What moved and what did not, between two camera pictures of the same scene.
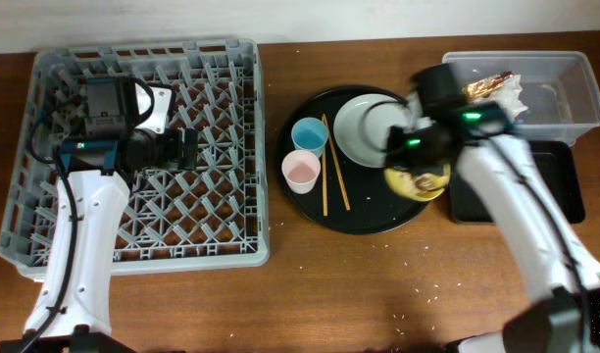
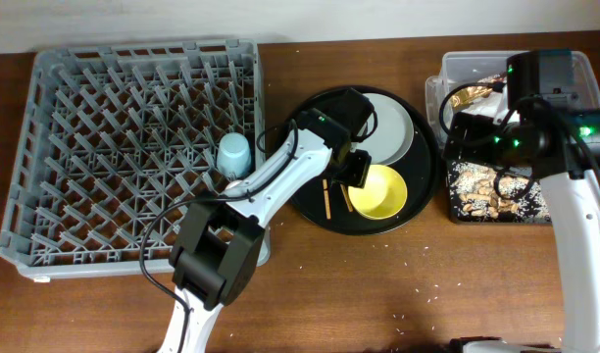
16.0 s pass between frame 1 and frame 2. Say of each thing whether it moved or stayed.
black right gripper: moved
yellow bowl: moved
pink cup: moved
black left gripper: moved
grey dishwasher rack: stayed
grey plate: stayed
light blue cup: moved
